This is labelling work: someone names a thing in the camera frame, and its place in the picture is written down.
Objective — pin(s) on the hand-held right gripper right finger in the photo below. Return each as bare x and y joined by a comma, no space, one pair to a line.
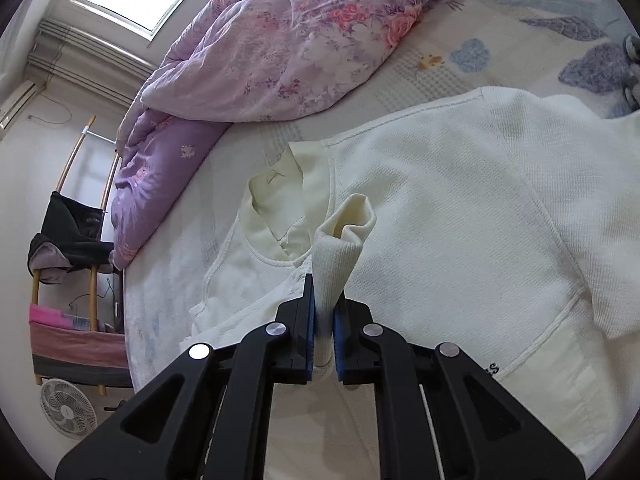
339,345

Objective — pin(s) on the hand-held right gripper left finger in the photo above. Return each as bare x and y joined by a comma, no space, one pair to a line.
311,330

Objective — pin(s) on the white knit sweater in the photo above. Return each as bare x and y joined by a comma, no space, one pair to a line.
450,210

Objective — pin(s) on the wooden clothes rack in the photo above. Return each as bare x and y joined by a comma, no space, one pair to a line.
93,290
75,152

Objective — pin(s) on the printed bed sheet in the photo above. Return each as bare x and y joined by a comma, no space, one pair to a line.
165,280

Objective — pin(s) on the pink striped cloth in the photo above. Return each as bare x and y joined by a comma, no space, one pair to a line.
75,350

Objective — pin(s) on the white floor fan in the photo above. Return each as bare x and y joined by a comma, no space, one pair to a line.
67,407

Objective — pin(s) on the black garment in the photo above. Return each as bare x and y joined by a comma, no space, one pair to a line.
70,225

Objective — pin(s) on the purple floral quilt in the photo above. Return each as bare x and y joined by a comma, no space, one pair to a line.
300,35

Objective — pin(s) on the white air conditioner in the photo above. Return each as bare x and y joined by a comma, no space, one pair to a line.
17,102

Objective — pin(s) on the grey plush item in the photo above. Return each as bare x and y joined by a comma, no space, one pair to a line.
631,70

